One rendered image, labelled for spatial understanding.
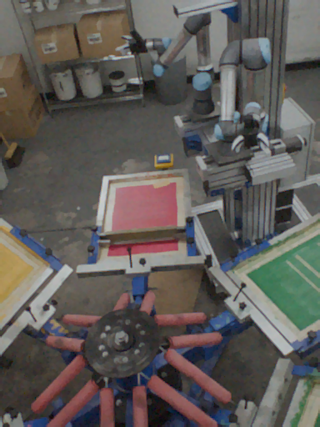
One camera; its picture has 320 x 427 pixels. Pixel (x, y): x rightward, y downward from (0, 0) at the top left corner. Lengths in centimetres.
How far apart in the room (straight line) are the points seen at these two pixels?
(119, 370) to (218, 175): 138
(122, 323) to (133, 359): 17
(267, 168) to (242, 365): 134
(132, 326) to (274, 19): 170
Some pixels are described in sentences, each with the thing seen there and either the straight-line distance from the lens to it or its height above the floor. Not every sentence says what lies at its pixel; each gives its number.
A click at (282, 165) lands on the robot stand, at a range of 269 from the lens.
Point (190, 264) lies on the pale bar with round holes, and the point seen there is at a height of 103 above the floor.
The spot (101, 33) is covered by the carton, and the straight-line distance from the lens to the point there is 536.
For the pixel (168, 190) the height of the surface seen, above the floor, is 96.
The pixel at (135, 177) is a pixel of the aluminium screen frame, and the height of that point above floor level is 99.
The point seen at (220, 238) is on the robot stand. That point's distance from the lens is 356.
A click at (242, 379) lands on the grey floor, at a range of 313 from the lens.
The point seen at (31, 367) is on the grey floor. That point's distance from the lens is 346.
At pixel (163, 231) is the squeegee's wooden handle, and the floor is 104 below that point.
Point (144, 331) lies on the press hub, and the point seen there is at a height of 131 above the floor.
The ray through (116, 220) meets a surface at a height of 96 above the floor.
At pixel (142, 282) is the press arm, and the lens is 228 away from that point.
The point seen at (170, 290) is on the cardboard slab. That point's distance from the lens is 350.
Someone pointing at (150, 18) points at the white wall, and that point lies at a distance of 577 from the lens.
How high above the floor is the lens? 283
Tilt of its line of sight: 43 degrees down
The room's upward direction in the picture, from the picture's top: 10 degrees counter-clockwise
